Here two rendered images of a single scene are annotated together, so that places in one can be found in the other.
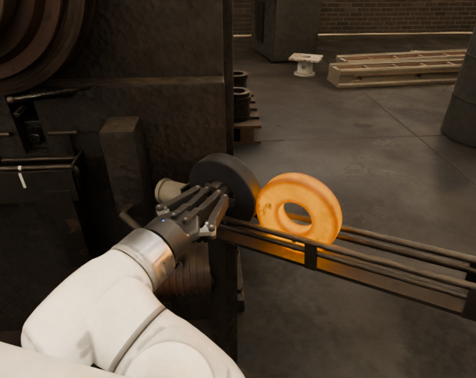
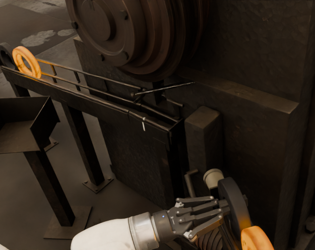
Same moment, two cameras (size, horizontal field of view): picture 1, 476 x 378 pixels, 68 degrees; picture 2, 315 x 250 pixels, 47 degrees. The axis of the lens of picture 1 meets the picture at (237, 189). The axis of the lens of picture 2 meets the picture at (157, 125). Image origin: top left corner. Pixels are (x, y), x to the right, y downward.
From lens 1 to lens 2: 0.51 m
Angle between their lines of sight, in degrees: 43
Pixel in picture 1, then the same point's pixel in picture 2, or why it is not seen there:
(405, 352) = not seen: outside the picture
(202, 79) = (275, 102)
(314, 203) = not seen: outside the picture
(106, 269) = (113, 232)
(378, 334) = not seen: outside the picture
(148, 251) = (141, 232)
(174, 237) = (162, 230)
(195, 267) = (212, 239)
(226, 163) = (229, 196)
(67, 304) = (88, 240)
